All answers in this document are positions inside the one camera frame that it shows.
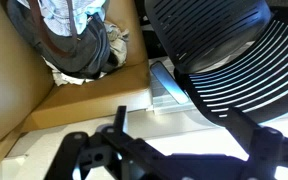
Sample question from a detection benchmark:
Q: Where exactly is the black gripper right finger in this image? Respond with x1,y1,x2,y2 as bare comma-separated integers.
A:
226,108,288,180

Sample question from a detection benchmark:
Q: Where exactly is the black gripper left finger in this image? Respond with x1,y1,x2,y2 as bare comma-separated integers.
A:
43,105,172,180

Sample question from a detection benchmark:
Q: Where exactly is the black slatted office chair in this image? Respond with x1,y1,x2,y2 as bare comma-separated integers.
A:
144,0,288,126

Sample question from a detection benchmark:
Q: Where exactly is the pile of clothes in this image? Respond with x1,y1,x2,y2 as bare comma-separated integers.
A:
7,0,129,86

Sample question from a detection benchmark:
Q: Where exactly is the white wall radiator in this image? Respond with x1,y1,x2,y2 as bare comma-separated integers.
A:
149,56,196,115

